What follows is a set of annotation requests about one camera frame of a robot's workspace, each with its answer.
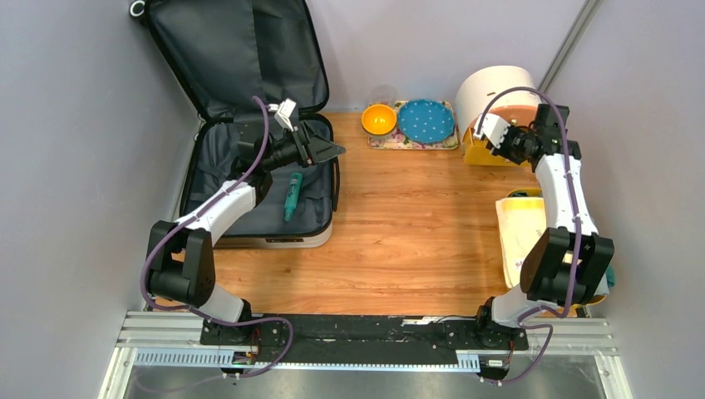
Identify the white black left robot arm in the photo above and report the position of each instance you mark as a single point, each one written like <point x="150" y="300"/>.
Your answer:
<point x="179" y="272"/>

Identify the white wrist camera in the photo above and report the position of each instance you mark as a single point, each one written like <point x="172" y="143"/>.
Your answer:
<point x="491" y="128"/>
<point x="284" y="113"/>

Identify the clear drinking glass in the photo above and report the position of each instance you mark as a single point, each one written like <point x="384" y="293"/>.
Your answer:
<point x="383" y="94"/>

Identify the blue dotted plate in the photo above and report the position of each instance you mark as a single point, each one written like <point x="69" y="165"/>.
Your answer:
<point x="425" y="121"/>

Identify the teal tube bottle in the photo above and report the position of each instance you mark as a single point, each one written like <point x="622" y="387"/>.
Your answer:
<point x="292" y="195"/>

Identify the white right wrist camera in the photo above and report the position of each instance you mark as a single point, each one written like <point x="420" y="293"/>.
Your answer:
<point x="491" y="128"/>

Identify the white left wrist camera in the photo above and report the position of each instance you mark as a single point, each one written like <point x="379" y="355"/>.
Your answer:
<point x="284" y="113"/>

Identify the small yellow bowl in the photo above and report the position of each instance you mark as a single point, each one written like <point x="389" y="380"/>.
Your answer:
<point x="379" y="120"/>

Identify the floral placemat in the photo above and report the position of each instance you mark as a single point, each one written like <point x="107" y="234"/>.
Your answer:
<point x="397" y="141"/>

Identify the beige sandal shoe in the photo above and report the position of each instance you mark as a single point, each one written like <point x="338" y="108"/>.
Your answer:
<point x="521" y="223"/>

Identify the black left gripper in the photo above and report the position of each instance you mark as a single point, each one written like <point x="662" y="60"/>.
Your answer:
<point x="310" y="148"/>

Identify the black white space suitcase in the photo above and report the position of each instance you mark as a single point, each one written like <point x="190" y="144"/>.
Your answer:
<point x="230" y="58"/>

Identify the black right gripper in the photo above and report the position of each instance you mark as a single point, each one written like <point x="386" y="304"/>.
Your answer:
<point x="511" y="130"/>

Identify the cream round drawer cabinet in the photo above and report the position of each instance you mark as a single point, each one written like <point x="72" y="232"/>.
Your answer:
<point x="480" y="90"/>

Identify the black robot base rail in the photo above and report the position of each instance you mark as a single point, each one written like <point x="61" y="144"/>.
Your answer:
<point x="374" y="341"/>

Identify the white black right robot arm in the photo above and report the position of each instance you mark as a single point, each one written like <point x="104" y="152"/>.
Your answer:
<point x="567" y="264"/>

